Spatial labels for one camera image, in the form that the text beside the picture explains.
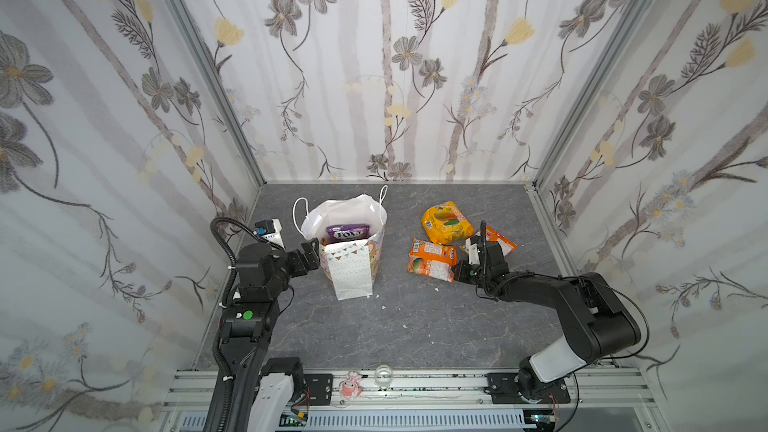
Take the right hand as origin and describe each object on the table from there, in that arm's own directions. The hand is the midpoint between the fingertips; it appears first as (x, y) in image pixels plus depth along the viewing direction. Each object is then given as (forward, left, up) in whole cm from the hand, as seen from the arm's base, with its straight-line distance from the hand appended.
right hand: (446, 260), depth 94 cm
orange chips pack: (+1, +4, -1) cm, 4 cm away
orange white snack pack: (+8, -22, -2) cm, 23 cm away
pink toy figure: (-36, +27, 0) cm, 45 cm away
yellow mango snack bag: (+14, 0, +1) cm, 14 cm away
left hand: (-6, +42, +21) cm, 47 cm away
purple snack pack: (+5, +30, +7) cm, 32 cm away
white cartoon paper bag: (-9, +29, +12) cm, 33 cm away
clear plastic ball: (-33, +19, -4) cm, 38 cm away
